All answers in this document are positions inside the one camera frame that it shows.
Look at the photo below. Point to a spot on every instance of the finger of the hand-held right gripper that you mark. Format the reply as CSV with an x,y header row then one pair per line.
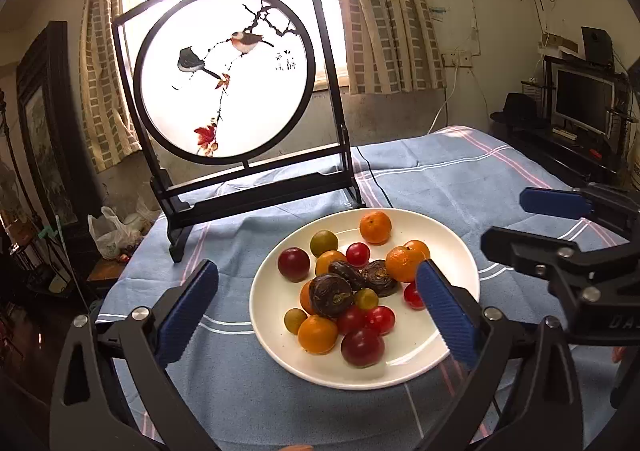
x,y
550,202
520,248

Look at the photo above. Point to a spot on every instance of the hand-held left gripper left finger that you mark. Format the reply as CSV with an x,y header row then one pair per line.
x,y
187,311

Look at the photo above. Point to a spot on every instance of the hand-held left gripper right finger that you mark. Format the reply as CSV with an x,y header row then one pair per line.
x,y
447,316

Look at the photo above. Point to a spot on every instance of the white oval plate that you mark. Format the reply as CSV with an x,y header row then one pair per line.
x,y
272,291

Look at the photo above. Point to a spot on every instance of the person's right hand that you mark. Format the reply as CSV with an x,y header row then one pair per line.
x,y
619,355

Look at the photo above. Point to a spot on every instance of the black desk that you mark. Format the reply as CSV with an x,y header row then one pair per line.
x,y
550,153

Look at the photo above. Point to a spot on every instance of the white power strip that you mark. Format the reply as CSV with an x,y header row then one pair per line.
x,y
565,133

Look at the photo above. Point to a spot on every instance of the small orange tomato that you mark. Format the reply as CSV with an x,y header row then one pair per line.
x,y
417,247

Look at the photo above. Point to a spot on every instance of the black hat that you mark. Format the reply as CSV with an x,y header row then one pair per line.
x,y
520,108

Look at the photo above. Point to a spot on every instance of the small yellow-green plum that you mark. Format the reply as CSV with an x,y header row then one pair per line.
x,y
295,320

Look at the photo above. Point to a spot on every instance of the small red tomato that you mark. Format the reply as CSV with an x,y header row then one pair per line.
x,y
358,254

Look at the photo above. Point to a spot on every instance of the computer monitor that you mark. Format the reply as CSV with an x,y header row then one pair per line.
x,y
582,98

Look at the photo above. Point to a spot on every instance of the white plastic bag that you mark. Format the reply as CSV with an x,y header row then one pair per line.
x,y
112,231

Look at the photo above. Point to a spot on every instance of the blue striped tablecloth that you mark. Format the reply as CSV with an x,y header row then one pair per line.
x,y
425,171

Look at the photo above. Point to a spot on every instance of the black speaker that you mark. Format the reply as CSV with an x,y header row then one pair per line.
x,y
597,46

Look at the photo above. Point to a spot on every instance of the dark framed painting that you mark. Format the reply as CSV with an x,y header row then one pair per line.
x,y
45,131

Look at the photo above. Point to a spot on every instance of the round painted table screen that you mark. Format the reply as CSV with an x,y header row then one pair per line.
x,y
225,71

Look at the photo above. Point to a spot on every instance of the checked curtain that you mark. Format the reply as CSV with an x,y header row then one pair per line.
x,y
100,81
385,16

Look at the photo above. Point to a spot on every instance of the wall outlet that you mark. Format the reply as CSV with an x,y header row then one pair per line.
x,y
460,58

